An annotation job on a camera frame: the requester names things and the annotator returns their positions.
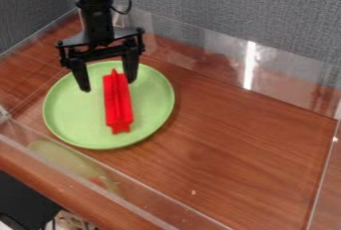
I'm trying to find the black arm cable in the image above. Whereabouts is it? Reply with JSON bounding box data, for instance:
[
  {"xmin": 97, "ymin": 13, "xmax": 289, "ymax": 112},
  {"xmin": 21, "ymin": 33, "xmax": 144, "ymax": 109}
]
[{"xmin": 111, "ymin": 0, "xmax": 134, "ymax": 16}]

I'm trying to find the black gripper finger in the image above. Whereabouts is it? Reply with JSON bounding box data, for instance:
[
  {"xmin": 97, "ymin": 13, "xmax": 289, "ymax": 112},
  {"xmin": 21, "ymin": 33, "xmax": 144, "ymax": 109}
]
[
  {"xmin": 123, "ymin": 50, "xmax": 140, "ymax": 84},
  {"xmin": 71, "ymin": 60, "xmax": 91, "ymax": 93}
]

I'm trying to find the clear acrylic enclosure wall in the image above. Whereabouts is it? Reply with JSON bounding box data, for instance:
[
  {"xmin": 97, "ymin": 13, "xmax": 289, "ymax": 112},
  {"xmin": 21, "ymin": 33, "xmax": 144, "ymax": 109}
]
[{"xmin": 0, "ymin": 11, "xmax": 341, "ymax": 230}]

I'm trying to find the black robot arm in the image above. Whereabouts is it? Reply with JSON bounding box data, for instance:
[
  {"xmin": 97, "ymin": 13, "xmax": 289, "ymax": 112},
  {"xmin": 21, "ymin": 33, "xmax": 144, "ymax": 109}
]
[{"xmin": 56, "ymin": 0, "xmax": 146, "ymax": 93}]

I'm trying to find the red ridged carrot block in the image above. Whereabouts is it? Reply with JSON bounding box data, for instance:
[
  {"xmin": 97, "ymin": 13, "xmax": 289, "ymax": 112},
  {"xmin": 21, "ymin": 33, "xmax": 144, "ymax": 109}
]
[{"xmin": 103, "ymin": 70, "xmax": 134, "ymax": 134}]

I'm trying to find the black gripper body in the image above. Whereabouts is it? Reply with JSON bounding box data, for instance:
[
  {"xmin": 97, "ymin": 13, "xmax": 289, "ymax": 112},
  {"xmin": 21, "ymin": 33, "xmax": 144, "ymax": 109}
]
[{"xmin": 56, "ymin": 27, "xmax": 146, "ymax": 68}]

